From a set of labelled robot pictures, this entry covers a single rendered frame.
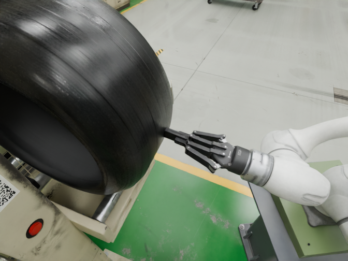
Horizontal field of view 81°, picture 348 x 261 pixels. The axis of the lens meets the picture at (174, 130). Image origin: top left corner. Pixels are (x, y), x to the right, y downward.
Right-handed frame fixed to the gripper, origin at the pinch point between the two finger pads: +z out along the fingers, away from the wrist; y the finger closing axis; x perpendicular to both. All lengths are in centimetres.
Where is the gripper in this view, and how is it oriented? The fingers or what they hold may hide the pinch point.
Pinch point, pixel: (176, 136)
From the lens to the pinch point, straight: 58.5
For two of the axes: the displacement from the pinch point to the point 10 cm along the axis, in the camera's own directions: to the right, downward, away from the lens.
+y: -3.5, 6.9, -6.4
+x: -1.3, 6.4, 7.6
